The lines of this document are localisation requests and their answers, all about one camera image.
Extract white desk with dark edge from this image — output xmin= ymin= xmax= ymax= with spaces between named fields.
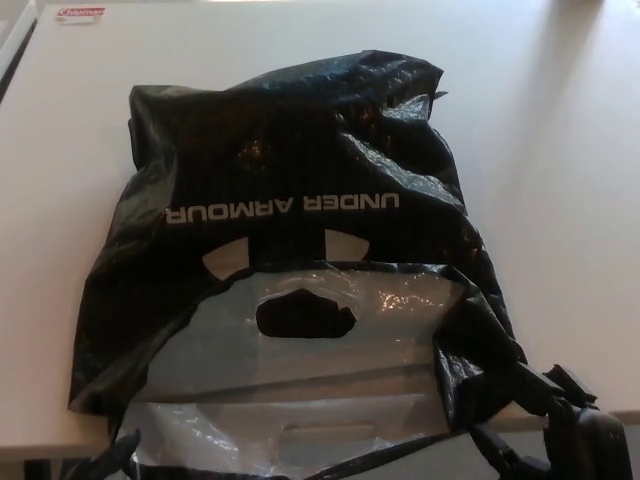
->
xmin=0 ymin=5 xmax=40 ymax=104

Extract dark metal table leg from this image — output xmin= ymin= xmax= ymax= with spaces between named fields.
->
xmin=29 ymin=457 xmax=67 ymax=480

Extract red and white sticker label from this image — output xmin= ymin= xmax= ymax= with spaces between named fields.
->
xmin=56 ymin=4 xmax=106 ymax=26

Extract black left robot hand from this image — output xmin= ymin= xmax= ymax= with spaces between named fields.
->
xmin=91 ymin=431 xmax=142 ymax=480

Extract black Under Armour plastic bag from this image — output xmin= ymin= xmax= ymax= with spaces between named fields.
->
xmin=67 ymin=48 xmax=551 ymax=480

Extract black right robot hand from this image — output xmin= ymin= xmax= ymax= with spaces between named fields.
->
xmin=473 ymin=362 xmax=627 ymax=480

